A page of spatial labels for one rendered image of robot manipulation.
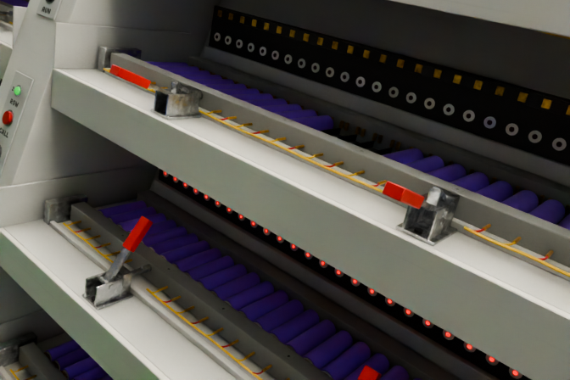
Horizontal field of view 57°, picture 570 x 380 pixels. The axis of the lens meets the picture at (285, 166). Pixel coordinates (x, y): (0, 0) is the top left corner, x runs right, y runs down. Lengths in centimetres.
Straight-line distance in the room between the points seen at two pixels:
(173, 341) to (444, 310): 26
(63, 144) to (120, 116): 15
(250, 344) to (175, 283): 11
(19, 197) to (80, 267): 12
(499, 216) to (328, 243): 12
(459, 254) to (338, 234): 8
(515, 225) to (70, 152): 51
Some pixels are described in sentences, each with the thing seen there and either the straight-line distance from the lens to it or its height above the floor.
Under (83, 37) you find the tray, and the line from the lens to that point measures 66.
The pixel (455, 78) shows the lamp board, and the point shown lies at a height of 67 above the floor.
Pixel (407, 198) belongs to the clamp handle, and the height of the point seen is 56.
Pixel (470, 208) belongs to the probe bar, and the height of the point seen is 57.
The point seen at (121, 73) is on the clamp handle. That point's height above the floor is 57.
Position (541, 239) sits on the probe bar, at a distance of 38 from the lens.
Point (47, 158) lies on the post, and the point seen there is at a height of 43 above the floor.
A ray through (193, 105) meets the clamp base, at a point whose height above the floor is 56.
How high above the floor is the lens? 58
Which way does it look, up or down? 5 degrees down
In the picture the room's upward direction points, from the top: 22 degrees clockwise
